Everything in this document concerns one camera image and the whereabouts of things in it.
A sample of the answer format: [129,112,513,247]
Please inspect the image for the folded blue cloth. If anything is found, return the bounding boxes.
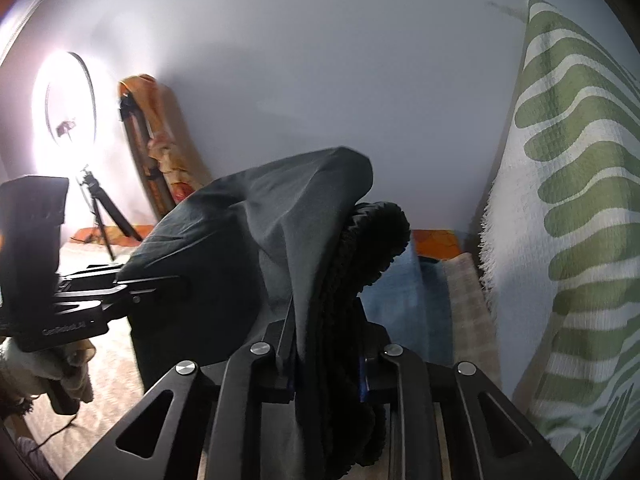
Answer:
[360,243,454,366]

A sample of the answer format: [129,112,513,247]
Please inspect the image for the left hand grey glove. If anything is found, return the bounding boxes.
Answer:
[1,338,96,419]

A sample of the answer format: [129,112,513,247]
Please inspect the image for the white ring light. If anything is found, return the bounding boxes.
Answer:
[30,50,96,179]

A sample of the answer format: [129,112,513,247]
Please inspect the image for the green white leaf pillow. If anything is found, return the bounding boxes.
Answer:
[480,0,639,479]

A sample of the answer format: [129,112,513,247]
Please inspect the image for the folded silver black tripod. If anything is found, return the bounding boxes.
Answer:
[119,90,176,221]

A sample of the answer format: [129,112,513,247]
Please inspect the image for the dark green pants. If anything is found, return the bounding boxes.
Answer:
[118,148,409,479]

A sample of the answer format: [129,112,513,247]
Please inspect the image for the small black tripod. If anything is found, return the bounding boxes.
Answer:
[80,169,142,261]

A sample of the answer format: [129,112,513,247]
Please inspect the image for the orange patterned cloth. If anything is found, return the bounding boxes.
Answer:
[118,74,212,205]

